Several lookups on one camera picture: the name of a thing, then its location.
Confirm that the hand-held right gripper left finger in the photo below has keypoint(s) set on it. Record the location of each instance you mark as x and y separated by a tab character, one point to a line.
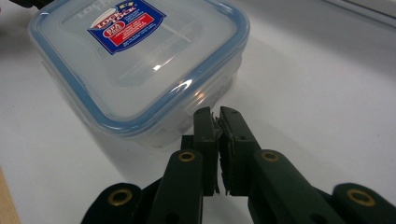
204	149

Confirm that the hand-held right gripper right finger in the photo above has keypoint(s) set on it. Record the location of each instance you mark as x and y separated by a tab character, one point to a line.
238	149

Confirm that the small square clear food container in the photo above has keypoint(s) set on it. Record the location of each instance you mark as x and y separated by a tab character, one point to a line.
140	77

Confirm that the large rectangular clear food container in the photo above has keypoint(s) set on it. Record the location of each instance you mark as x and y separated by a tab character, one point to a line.
367	7

